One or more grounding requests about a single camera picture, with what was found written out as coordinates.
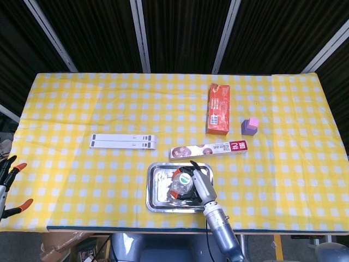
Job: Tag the silver metal tray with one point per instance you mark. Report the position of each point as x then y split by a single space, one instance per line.
161 191

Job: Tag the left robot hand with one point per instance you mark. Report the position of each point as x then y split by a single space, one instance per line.
2 193

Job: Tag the black pleated curtain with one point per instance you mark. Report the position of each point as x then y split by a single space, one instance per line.
185 32

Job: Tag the long foil wrap box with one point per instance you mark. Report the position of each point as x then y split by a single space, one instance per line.
207 150

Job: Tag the purple and pink cube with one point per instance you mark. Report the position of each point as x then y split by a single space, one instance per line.
248 127

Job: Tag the yellow floor tape strip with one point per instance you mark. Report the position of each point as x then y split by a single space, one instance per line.
278 248

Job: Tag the clear plastic bottle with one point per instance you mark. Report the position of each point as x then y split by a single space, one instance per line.
180 185

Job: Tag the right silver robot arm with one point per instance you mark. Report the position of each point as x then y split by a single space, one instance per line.
221 229

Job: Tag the white metal frame post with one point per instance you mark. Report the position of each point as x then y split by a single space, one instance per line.
9 113
141 35
225 35
51 35
324 52

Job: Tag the white folding stand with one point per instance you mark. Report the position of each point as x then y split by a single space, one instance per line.
120 141

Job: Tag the orange cardboard box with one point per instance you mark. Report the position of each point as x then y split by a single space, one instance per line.
218 109

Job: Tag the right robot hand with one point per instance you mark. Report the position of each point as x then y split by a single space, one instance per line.
204 188

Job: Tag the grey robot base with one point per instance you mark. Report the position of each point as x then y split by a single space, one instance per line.
163 249

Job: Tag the metal table leg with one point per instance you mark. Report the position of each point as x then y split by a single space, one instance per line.
242 241

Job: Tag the yellow checkered tablecloth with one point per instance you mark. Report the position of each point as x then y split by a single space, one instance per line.
109 109

